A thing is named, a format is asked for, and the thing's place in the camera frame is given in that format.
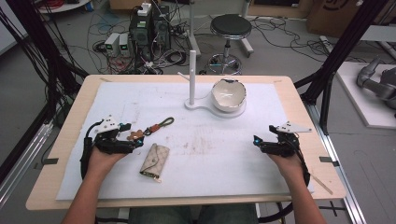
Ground black floor cable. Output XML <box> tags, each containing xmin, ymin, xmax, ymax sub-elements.
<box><xmin>250</xmin><ymin>15</ymin><xmax>368</xmax><ymax>64</ymax></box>

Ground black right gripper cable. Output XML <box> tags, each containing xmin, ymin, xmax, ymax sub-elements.
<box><xmin>258</xmin><ymin>133</ymin><xmax>312</xmax><ymax>224</ymax></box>

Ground person's right hand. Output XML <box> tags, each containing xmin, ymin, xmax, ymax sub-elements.
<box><xmin>266</xmin><ymin>151</ymin><xmax>308</xmax><ymax>185</ymax></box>

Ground bundle of black cables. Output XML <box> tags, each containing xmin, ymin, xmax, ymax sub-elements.
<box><xmin>0</xmin><ymin>6</ymin><xmax>82</xmax><ymax>132</ymax></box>

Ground brown leather keychain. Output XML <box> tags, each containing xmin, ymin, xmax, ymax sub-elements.
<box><xmin>125</xmin><ymin>116</ymin><xmax>176</xmax><ymax>145</ymax></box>

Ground dark tape piece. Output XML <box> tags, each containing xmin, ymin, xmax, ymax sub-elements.
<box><xmin>33</xmin><ymin>157</ymin><xmax>60</xmax><ymax>171</ymax></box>
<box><xmin>318</xmin><ymin>156</ymin><xmax>341</xmax><ymax>168</ymax></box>

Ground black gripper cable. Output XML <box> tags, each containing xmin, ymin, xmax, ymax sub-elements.
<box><xmin>258</xmin><ymin>133</ymin><xmax>312</xmax><ymax>224</ymax></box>
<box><xmin>79</xmin><ymin>120</ymin><xmax>105</xmax><ymax>180</ymax></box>

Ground thin wooden strip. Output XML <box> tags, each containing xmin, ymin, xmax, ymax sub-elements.
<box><xmin>310</xmin><ymin>175</ymin><xmax>334</xmax><ymax>196</ymax></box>

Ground grey power supply unit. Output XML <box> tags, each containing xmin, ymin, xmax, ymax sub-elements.
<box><xmin>119</xmin><ymin>33</ymin><xmax>132</xmax><ymax>57</ymax></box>
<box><xmin>104</xmin><ymin>32</ymin><xmax>121</xmax><ymax>56</ymax></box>

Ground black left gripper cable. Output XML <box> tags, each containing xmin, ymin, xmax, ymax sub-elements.
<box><xmin>79</xmin><ymin>120</ymin><xmax>105</xmax><ymax>180</ymax></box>

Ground black round stool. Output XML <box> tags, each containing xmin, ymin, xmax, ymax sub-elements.
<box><xmin>206</xmin><ymin>13</ymin><xmax>254</xmax><ymax>76</ymax></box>

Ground white platform board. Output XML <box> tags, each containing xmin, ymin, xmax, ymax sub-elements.
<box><xmin>335</xmin><ymin>61</ymin><xmax>396</xmax><ymax>131</ymax></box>

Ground beige patterned key pouch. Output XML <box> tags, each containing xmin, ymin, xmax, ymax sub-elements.
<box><xmin>139</xmin><ymin>143</ymin><xmax>171</xmax><ymax>183</ymax></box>

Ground black computer tower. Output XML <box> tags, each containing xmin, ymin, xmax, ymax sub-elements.
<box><xmin>152</xmin><ymin>4</ymin><xmax>172</xmax><ymax>52</ymax></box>
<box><xmin>128</xmin><ymin>6</ymin><xmax>155</xmax><ymax>64</ymax></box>

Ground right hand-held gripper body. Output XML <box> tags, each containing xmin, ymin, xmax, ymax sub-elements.
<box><xmin>260</xmin><ymin>120</ymin><xmax>313</xmax><ymax>159</ymax></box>

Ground tangle of floor cables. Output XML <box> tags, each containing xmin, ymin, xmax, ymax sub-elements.
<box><xmin>87</xmin><ymin>8</ymin><xmax>194</xmax><ymax>76</ymax></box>

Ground black metal frame post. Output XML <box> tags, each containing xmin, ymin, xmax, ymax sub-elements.
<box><xmin>293</xmin><ymin>0</ymin><xmax>390</xmax><ymax>135</ymax></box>
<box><xmin>0</xmin><ymin>0</ymin><xmax>91</xmax><ymax>185</ymax></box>

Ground white foam mat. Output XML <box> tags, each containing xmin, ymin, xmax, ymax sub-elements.
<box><xmin>55</xmin><ymin>81</ymin><xmax>316</xmax><ymax>202</ymax></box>

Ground cardboard box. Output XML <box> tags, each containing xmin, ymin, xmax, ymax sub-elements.
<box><xmin>305</xmin><ymin>0</ymin><xmax>389</xmax><ymax>39</ymax></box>

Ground white metal stand leg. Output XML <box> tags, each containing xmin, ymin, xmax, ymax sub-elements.
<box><xmin>186</xmin><ymin>0</ymin><xmax>203</xmax><ymax>58</ymax></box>
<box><xmin>238</xmin><ymin>0</ymin><xmax>255</xmax><ymax>59</ymax></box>

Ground white ceramic bowl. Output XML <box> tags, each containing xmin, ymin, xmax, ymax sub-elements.
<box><xmin>210</xmin><ymin>78</ymin><xmax>248</xmax><ymax>113</ymax></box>

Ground person's left hand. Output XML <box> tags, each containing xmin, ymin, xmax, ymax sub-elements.
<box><xmin>87</xmin><ymin>146</ymin><xmax>129</xmax><ymax>179</ymax></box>

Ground white device on tower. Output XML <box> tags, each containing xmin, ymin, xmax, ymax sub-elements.
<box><xmin>136</xmin><ymin>2</ymin><xmax>153</xmax><ymax>18</ymax></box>

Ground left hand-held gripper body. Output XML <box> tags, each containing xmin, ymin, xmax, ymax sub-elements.
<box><xmin>90</xmin><ymin>115</ymin><xmax>136</xmax><ymax>156</ymax></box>

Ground white pole stand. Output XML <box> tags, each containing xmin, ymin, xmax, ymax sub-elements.
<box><xmin>177</xmin><ymin>49</ymin><xmax>248</xmax><ymax>119</ymax></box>

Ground aluminium rail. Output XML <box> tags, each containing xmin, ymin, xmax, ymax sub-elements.
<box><xmin>304</xmin><ymin>102</ymin><xmax>368</xmax><ymax>224</ymax></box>
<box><xmin>0</xmin><ymin>120</ymin><xmax>54</xmax><ymax>208</ymax></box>

